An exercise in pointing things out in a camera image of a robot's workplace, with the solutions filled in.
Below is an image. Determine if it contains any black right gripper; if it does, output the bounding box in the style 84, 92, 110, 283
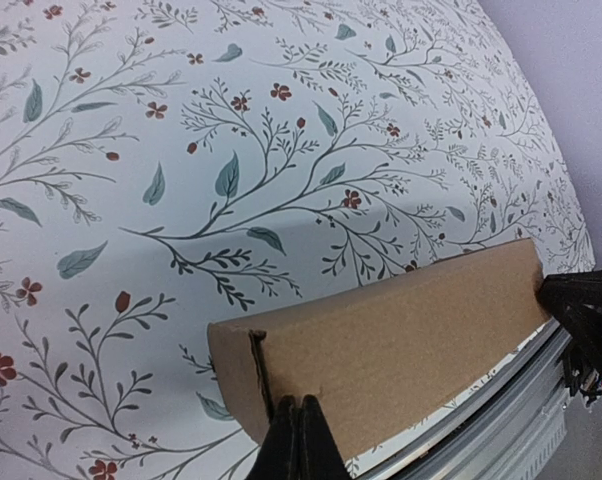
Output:
536, 270, 602, 407

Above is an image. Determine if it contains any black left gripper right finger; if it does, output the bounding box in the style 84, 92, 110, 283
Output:
300, 395, 349, 480

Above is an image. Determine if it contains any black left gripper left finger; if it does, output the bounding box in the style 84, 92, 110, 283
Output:
248, 396, 298, 480

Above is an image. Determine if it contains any brown cardboard box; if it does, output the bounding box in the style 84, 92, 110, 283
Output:
207, 239, 548, 458

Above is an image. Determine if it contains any floral patterned table mat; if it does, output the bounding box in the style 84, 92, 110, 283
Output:
0, 1, 595, 479

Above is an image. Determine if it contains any aluminium front rail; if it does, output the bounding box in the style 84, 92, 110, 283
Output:
346, 321, 602, 479

